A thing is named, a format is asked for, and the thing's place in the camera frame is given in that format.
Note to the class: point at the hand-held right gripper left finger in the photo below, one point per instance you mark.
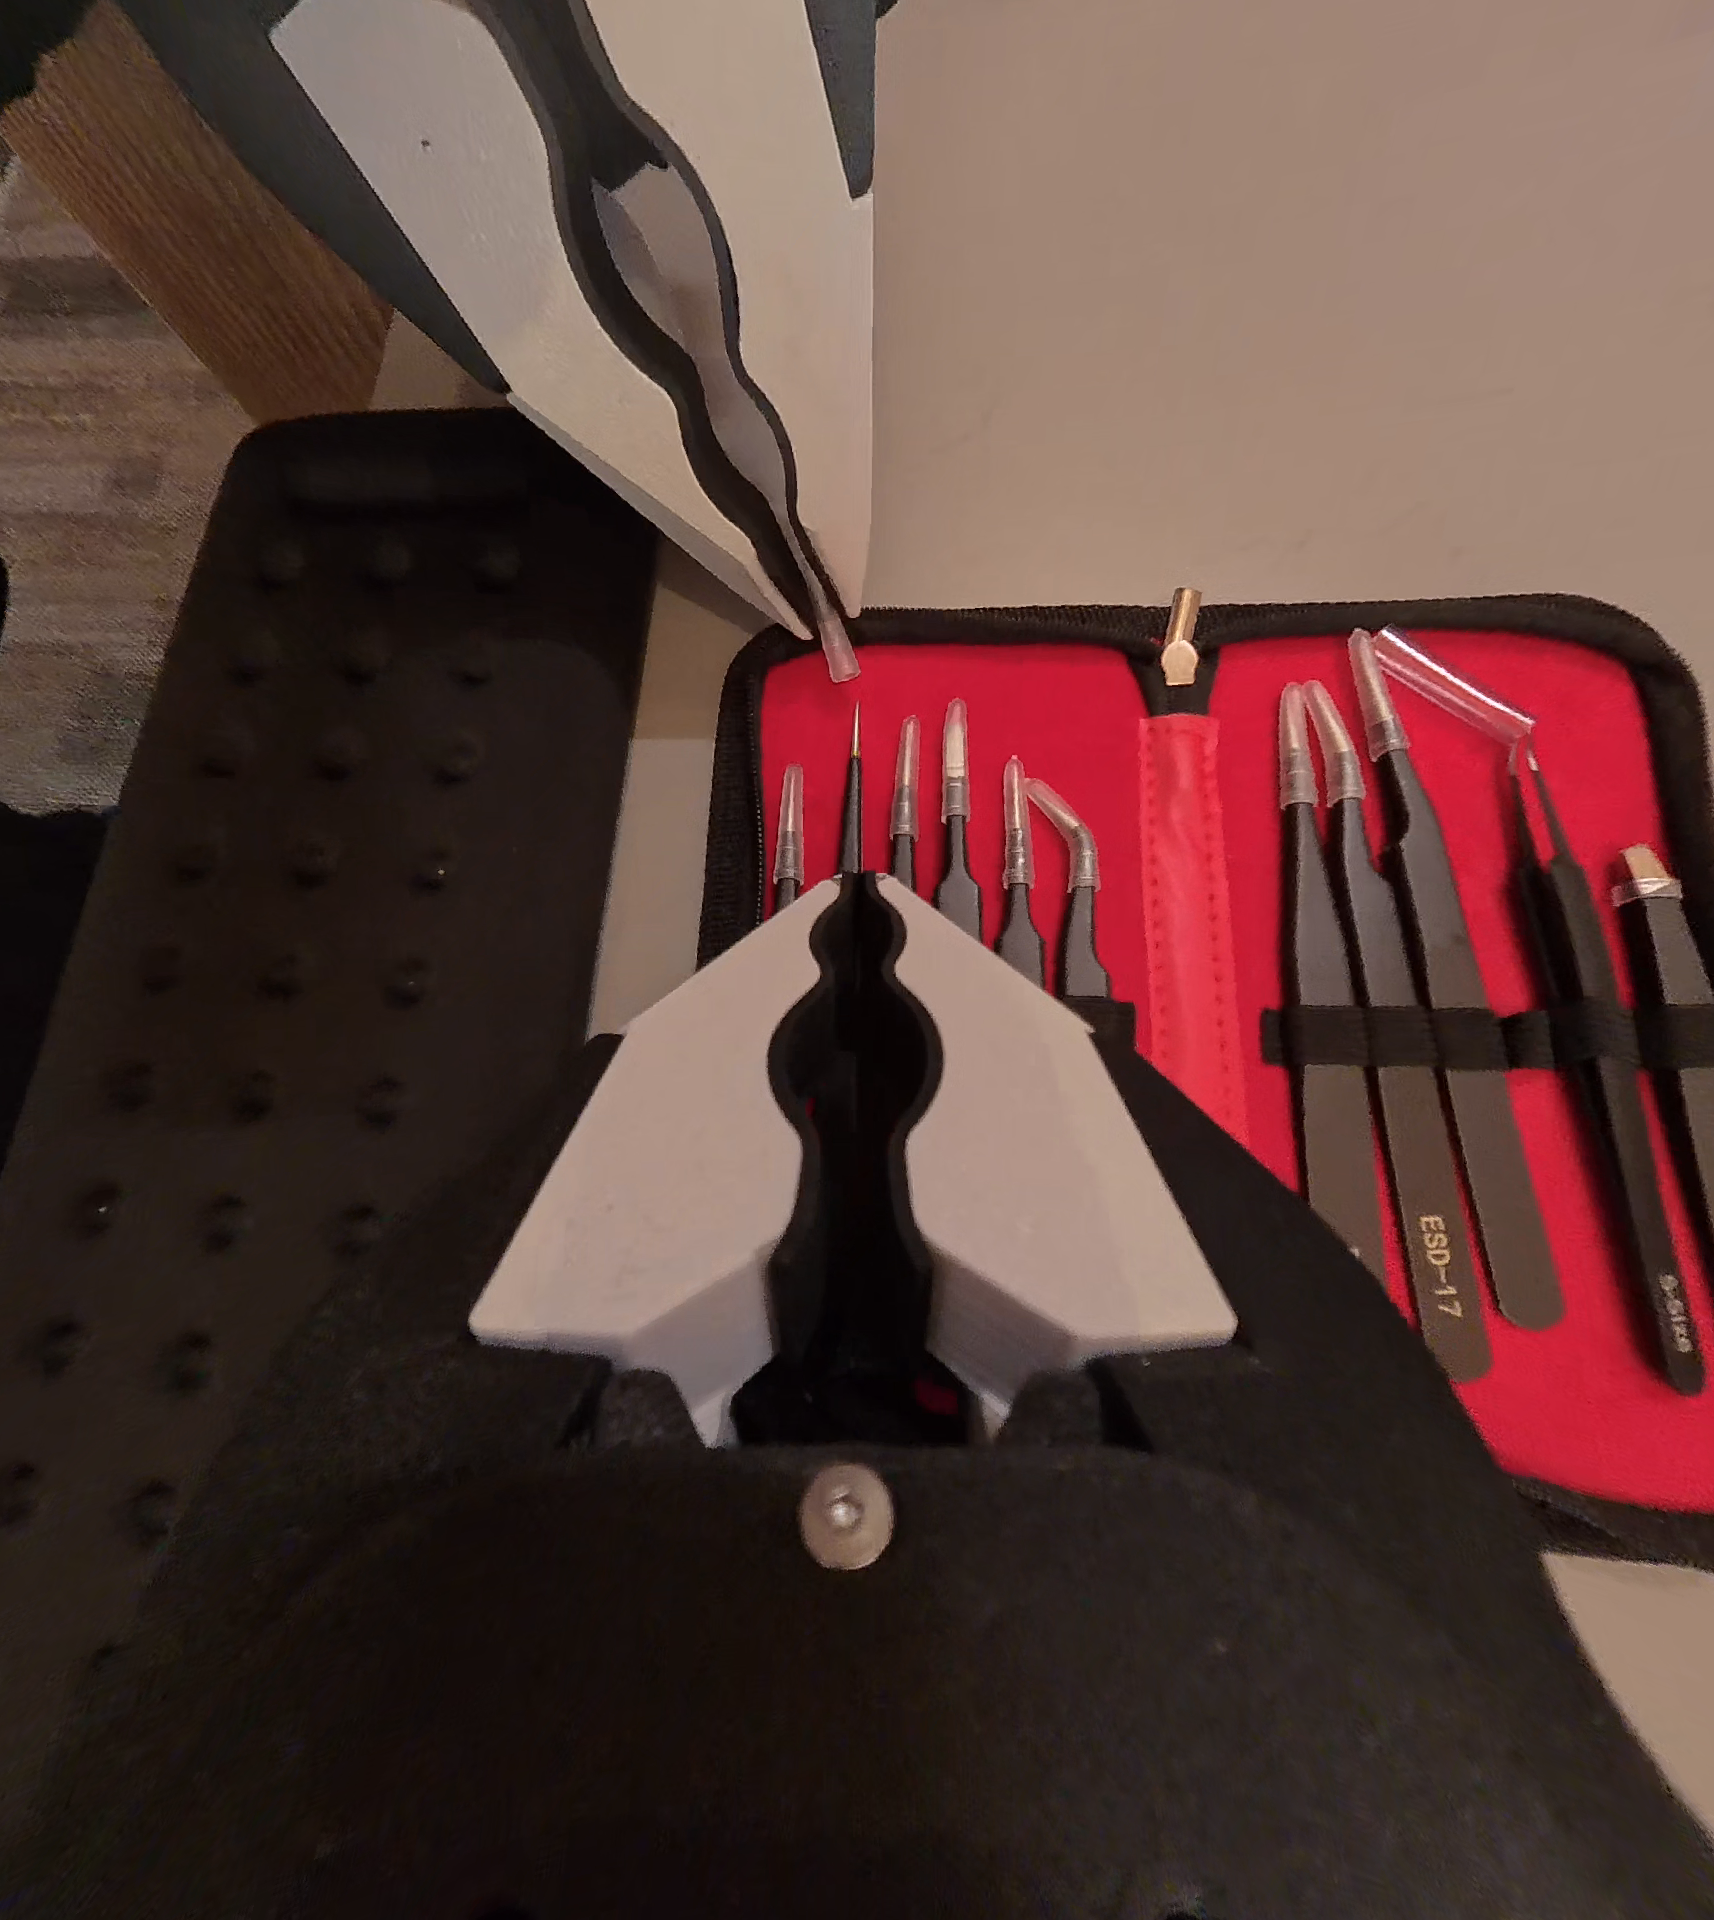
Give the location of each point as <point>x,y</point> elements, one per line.
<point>632,1200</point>

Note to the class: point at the wooden beam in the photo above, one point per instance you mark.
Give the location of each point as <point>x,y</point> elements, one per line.
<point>123,181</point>

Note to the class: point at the long clear plastic tube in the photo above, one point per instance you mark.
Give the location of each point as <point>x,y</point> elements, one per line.
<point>1457,682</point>

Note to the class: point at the clear plastic tip cap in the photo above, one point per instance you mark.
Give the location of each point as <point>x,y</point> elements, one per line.
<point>790,824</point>
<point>838,652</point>

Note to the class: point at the black dimpled foam pad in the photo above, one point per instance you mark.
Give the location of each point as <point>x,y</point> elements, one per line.
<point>272,900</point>

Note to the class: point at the black zip case red lining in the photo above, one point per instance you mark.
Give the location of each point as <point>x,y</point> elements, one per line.
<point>1622,751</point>

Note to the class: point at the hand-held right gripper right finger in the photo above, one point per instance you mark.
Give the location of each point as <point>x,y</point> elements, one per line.
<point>1066,1200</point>

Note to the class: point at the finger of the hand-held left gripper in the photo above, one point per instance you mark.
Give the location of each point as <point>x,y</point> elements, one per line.
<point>813,331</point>
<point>452,194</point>

